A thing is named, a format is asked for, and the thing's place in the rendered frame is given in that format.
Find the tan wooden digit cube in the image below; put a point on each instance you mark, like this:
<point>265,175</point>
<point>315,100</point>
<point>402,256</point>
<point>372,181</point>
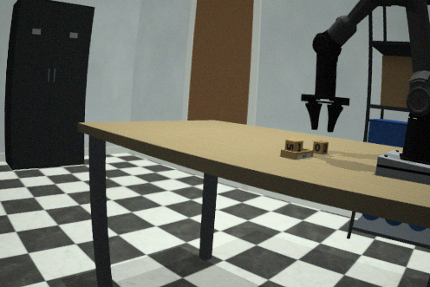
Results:
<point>320,146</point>
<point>293,145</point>

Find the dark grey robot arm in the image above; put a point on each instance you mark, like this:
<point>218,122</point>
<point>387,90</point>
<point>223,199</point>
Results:
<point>326,45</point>

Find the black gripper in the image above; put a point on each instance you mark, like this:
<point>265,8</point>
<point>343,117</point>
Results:
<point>325,89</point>

